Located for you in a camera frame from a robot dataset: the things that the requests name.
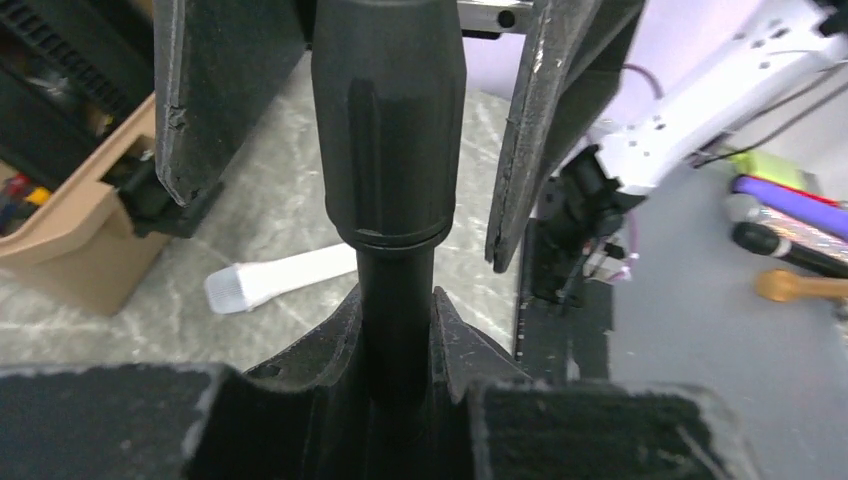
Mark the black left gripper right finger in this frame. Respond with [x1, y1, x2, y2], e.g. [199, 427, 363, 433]
[485, 0, 645, 273]

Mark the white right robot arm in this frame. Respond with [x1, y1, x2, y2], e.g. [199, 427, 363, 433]
[529, 1, 847, 306]

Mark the black tool tray insert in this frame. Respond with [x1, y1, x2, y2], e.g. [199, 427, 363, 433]
[1, 0, 154, 190]

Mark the tan plastic toolbox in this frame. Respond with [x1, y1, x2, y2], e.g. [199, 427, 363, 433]
[0, 0, 223, 318]

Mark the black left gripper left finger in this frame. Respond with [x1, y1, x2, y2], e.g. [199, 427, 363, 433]
[153, 0, 307, 206]

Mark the white microphone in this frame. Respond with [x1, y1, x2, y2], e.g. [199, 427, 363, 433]
[204, 243, 357, 315]

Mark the yellow handled screwdriver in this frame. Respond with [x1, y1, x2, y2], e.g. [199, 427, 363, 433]
[1, 174, 51, 236]

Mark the black round base mic stand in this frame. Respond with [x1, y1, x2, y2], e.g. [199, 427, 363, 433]
[236, 1, 519, 479]

